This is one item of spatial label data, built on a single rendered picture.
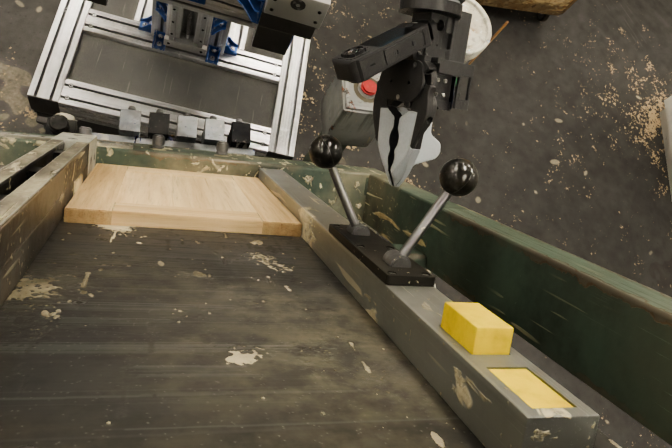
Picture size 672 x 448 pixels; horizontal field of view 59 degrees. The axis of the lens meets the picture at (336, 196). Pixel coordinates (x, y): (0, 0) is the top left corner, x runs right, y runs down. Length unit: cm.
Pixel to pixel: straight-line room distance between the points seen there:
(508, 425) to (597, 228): 251
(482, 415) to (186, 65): 187
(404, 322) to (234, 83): 171
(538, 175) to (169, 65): 162
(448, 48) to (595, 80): 258
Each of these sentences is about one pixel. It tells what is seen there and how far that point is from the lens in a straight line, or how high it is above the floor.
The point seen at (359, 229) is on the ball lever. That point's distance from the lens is 68.
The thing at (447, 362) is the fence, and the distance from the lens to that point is 44.
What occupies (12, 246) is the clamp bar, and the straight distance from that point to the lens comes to 56.
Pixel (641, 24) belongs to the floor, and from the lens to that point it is 375.
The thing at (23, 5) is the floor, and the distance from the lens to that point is 254.
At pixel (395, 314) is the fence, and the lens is 52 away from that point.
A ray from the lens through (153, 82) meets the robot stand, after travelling 210.
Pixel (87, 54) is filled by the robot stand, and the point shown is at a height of 21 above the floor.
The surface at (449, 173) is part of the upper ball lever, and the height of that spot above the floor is 155.
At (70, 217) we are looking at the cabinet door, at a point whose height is 123.
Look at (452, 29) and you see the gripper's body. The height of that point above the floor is 152.
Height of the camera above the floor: 201
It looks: 62 degrees down
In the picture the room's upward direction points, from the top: 41 degrees clockwise
